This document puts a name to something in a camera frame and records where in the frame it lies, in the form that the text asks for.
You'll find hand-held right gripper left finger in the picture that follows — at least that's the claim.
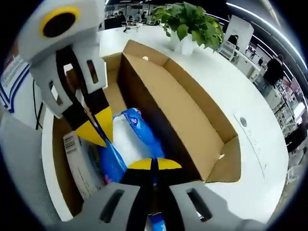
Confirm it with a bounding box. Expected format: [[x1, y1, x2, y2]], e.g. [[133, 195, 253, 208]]
[[80, 157, 155, 231]]

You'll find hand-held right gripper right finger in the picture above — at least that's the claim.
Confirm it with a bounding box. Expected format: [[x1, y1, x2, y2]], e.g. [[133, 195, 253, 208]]
[[155, 157, 242, 231]]

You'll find small white carton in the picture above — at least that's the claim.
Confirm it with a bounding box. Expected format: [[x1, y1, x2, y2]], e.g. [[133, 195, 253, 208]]
[[63, 131, 107, 201]]

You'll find blue wipes packet white label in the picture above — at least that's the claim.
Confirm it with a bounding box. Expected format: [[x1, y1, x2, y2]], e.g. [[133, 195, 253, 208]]
[[98, 107, 169, 231]]

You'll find brown cardboard shoe box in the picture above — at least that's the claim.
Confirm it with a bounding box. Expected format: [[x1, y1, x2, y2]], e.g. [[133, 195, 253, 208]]
[[51, 39, 242, 217]]

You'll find blue white notice board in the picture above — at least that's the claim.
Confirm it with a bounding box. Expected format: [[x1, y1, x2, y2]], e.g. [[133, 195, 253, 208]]
[[0, 55, 31, 114]]

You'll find grey office chair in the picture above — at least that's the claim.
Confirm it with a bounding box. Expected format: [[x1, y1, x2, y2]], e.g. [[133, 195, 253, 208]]
[[0, 113, 64, 231]]

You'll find green plant in white pot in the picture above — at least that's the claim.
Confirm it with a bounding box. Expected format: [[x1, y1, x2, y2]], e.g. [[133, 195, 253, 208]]
[[151, 1, 225, 55]]

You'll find black cable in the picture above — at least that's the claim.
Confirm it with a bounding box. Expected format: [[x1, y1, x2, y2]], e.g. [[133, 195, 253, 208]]
[[32, 78, 46, 131]]

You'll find white table cable cover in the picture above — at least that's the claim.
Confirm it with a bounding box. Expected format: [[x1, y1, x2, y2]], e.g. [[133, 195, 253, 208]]
[[234, 111, 268, 179]]

